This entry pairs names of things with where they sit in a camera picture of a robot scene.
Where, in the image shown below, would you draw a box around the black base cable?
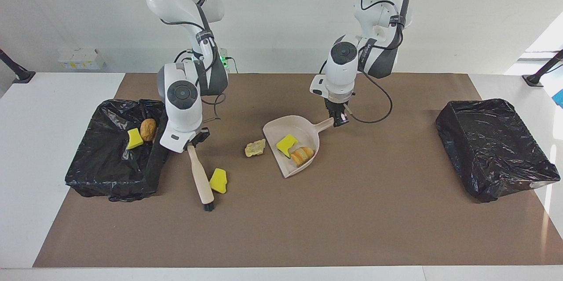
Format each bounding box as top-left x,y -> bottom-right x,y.
174,49 -> 196,64

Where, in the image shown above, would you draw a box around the yellow sponge block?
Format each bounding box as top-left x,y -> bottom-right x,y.
209,168 -> 228,194

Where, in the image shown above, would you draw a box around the white boxes with yellow labels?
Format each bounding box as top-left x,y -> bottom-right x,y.
58,49 -> 105,70

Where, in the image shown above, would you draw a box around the small yellow sponge wedge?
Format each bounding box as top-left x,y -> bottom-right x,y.
126,128 -> 144,150

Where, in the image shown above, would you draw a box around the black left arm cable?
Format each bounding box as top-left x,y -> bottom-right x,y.
347,0 -> 407,124

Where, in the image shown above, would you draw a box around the brown toy bread roll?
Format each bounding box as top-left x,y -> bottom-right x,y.
140,118 -> 157,142

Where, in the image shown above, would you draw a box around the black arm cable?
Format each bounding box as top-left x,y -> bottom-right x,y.
347,0 -> 407,124
159,4 -> 227,124

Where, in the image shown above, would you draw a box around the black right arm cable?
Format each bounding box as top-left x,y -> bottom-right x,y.
159,4 -> 227,124

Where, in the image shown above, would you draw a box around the pale flaky pastry piece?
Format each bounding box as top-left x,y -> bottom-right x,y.
245,139 -> 267,158

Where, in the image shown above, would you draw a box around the striped orange toy bread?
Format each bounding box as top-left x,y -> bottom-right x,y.
290,146 -> 315,168

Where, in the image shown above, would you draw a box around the black camera stand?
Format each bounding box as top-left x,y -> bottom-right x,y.
0,49 -> 36,84
522,49 -> 563,87

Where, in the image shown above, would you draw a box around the brown table mat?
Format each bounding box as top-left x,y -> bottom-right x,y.
33,73 -> 563,268

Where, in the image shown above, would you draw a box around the beige hand brush black bristles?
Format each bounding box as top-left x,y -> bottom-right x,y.
187,145 -> 216,212

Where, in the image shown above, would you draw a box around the notched yellow sponge piece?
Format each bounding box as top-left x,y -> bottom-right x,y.
276,134 -> 299,159

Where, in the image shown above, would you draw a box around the black bag lined bin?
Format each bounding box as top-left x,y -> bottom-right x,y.
65,99 -> 174,202
435,99 -> 561,203

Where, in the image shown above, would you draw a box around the beige plastic dustpan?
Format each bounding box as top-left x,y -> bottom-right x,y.
263,115 -> 335,179

